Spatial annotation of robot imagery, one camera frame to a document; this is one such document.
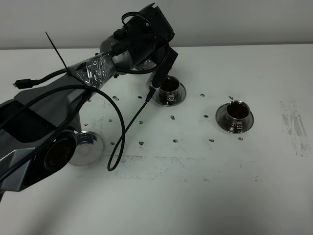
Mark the left stainless steel teacup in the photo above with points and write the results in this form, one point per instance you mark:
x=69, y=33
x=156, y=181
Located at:
x=169, y=90

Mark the stainless steel teapot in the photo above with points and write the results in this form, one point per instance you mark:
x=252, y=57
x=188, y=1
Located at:
x=145, y=65

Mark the left stainless steel saucer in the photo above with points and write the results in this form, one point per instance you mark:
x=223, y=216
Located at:
x=181, y=97

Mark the right stainless steel saucer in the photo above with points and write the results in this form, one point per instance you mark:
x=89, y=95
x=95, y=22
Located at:
x=222, y=122

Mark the black cable tie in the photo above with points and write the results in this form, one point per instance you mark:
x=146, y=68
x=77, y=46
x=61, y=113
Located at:
x=57, y=52

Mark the black left camera bracket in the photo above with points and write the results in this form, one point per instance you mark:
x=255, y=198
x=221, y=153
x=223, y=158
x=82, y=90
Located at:
x=163, y=71

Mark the stainless steel teacup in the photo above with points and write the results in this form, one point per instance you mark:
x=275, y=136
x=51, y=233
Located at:
x=237, y=113
x=169, y=90

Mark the right stainless steel teacup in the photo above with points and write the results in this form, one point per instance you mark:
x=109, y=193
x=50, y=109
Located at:
x=237, y=113

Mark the stainless steel saucer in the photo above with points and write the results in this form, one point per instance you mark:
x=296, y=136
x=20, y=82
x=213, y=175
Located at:
x=222, y=122
x=181, y=97

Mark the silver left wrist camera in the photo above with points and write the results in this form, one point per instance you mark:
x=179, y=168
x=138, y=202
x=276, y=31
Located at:
x=152, y=81

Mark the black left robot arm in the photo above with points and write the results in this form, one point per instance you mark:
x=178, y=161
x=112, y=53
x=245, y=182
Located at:
x=38, y=126

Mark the steel teapot trivet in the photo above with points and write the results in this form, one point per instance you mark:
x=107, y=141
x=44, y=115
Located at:
x=89, y=148

